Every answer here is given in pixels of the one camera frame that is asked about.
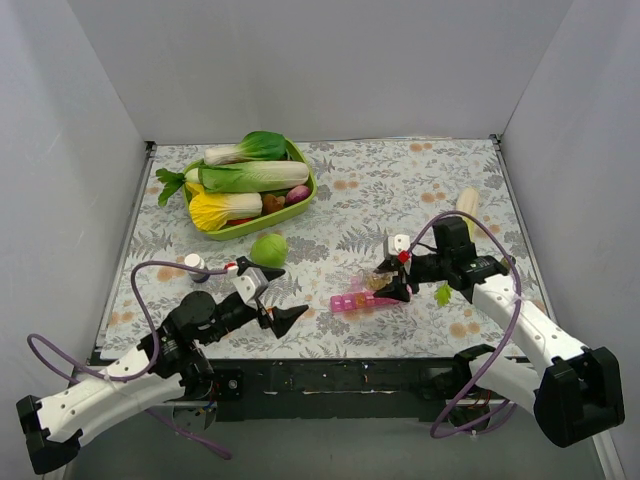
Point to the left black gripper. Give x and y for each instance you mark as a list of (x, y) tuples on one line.
[(262, 304)]

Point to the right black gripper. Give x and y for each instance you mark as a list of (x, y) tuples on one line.
[(407, 270)]

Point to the clear pill bottle yellow capsules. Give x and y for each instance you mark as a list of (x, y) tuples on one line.
[(376, 281)]

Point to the pink weekly pill organizer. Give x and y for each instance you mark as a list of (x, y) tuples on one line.
[(358, 298)]

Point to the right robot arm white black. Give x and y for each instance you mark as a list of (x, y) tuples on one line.
[(573, 391)]

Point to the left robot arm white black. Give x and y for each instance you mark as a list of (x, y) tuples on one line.
[(166, 365)]

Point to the round green cabbage toy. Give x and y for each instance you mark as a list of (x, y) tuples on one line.
[(270, 250)]

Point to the green plastic tray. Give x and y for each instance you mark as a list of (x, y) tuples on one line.
[(272, 192)]

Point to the red pepper toy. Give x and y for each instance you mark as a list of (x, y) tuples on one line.
[(235, 222)]

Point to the small white cap blue bottle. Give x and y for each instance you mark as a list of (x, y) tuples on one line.
[(196, 266)]

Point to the floral table mat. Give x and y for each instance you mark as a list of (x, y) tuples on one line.
[(366, 191)]

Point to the brown mushroom toy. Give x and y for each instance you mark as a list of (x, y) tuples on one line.
[(272, 204)]

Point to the purple onion toy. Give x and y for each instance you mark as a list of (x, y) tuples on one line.
[(297, 195)]

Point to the green celery stalk toy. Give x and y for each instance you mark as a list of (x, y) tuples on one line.
[(468, 202)]

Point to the yellow cabbage toy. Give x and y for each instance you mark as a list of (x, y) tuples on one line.
[(212, 211)]

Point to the green round jar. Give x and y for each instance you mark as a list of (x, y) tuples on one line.
[(508, 262)]

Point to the long green napa cabbage toy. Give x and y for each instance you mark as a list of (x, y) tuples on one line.
[(253, 177)]

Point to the bok choy toy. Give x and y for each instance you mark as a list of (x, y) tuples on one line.
[(255, 146)]

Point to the white radish with leaves toy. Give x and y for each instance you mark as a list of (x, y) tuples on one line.
[(173, 181)]

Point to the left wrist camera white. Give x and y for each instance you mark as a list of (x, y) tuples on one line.
[(250, 285)]

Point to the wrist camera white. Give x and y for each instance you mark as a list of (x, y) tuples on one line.
[(395, 244), (250, 285)]

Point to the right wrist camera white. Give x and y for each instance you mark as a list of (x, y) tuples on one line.
[(395, 244)]

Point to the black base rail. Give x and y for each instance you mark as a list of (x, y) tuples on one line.
[(281, 389)]

